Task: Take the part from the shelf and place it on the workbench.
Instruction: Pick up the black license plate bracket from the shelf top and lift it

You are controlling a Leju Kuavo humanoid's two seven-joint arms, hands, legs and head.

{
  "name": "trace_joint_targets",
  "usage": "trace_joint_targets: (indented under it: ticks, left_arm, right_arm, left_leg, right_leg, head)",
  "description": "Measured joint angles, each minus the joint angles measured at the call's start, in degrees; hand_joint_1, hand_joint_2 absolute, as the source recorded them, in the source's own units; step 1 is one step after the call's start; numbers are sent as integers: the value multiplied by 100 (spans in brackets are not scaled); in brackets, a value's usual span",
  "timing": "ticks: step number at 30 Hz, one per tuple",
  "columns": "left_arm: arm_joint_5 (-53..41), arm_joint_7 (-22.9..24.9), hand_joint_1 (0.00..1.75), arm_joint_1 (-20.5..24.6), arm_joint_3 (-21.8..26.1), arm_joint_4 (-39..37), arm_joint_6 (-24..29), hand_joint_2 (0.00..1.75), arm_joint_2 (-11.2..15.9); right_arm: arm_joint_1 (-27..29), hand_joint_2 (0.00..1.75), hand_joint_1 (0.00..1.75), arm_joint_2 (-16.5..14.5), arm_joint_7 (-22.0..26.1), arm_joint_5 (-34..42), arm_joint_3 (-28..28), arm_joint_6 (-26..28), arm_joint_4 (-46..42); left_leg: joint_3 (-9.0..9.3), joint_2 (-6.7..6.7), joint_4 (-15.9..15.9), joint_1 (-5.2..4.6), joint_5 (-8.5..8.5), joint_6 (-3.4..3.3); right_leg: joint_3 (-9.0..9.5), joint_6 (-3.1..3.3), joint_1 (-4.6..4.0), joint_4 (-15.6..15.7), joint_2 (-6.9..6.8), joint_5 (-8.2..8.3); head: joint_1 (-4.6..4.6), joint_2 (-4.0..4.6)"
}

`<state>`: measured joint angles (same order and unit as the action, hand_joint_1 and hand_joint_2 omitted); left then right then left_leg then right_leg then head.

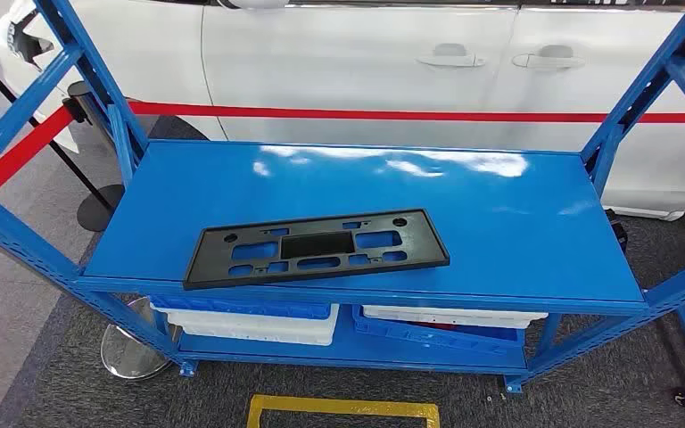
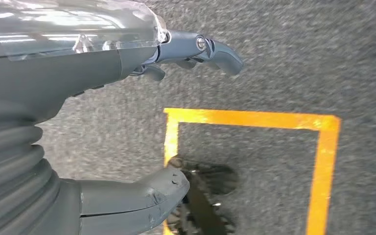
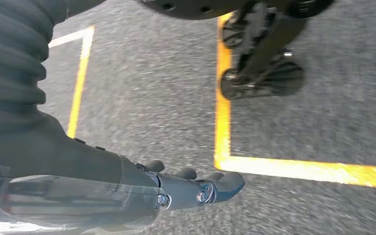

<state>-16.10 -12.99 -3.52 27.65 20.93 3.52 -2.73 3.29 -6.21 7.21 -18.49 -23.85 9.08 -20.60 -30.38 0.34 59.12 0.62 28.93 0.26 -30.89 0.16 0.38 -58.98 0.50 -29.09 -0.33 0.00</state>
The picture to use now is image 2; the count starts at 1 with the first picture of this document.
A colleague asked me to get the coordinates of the yellow floor tape square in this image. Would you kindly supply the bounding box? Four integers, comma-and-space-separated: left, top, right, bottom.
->
163, 107, 342, 235

